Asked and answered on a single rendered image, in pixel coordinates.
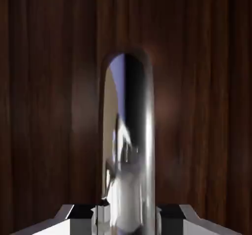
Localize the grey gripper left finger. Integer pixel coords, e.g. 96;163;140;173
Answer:
9;204;99;235

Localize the curved silver drawer handle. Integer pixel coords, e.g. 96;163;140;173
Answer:
97;47;162;235

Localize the dark wood drawer front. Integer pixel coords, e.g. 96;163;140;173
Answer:
0;0;252;235

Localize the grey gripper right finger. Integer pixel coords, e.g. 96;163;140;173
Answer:
155;204;239;235

